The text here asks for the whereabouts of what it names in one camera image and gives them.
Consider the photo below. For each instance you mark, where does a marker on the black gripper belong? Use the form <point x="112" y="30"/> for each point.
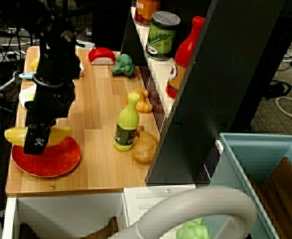
<point x="53" y="99"/>

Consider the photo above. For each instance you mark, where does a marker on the yellow toy banana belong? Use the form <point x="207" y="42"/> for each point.
<point x="15" y="135"/>

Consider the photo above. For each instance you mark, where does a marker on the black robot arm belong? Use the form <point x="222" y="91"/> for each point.
<point x="53" y="37"/>

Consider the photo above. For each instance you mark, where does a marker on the red round plate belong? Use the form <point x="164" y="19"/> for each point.
<point x="56" y="159"/>

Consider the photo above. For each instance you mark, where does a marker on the toy fried egg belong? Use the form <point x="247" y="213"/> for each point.
<point x="26" y="95"/>

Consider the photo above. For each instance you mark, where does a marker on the white toy sink unit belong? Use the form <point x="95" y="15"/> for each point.
<point x="68" y="211"/>

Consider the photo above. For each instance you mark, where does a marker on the yellow toy corn cob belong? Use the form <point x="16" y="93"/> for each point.
<point x="34" y="64"/>

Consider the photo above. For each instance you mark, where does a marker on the white power strip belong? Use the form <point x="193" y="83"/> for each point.
<point x="9" y="56"/>

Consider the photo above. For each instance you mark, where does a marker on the green olive oil toy bottle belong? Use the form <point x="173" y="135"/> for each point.
<point x="127" y="124"/>

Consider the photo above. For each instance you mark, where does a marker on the red and white toy sushi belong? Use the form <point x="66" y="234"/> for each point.
<point x="102" y="56"/>

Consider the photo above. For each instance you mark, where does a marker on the brown toy chicken drumstick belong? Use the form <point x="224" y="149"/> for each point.
<point x="145" y="147"/>

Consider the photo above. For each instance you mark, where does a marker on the orange toy croissant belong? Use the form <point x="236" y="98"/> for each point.
<point x="144" y="105"/>

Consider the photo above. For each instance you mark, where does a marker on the green toy broccoli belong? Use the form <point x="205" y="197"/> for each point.
<point x="123" y="64"/>

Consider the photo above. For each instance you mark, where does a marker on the sink unit screw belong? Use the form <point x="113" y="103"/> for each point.
<point x="168" y="191"/>

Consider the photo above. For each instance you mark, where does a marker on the green peas toy can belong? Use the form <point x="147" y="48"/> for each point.
<point x="162" y="37"/>

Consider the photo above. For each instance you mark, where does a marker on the gray toy faucet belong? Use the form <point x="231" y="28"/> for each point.
<point x="193" y="201"/>

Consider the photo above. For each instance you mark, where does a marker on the red ketchup toy bottle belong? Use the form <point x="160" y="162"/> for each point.
<point x="183" y="57"/>

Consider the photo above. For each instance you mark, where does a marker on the orange beans toy can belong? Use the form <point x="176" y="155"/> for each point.
<point x="145" y="11"/>

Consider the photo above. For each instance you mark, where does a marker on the green toy bell pepper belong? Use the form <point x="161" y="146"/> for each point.
<point x="191" y="230"/>

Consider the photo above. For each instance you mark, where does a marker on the black shelf unit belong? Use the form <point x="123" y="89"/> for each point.
<point x="210" y="87"/>

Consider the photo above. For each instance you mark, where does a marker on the blue plastic bin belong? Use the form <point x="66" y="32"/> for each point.
<point x="237" y="152"/>

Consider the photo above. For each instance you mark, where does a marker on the brown board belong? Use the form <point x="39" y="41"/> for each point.
<point x="282" y="191"/>

